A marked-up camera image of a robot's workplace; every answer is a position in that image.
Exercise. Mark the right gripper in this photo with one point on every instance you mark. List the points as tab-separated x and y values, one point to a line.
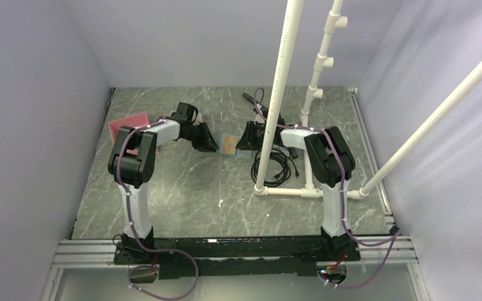
248	141

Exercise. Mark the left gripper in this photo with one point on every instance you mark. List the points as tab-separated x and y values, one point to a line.
207	143

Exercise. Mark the orange VIP credit card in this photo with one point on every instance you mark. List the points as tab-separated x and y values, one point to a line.
228	145

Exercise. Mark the green card holder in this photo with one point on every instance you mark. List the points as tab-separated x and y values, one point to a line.
241	154

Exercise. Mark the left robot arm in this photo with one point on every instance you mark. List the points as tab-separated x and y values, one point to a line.
132	162

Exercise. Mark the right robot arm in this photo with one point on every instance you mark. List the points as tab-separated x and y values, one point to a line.
331	163

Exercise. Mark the black foam tube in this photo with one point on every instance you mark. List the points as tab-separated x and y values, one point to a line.
261	112

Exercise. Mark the pink plastic bin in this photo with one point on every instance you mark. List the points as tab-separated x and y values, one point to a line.
139	120

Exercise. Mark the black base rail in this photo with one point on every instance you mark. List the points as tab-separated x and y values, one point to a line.
228	256

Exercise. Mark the white PVC pipe frame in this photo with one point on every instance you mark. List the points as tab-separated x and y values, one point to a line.
334	22

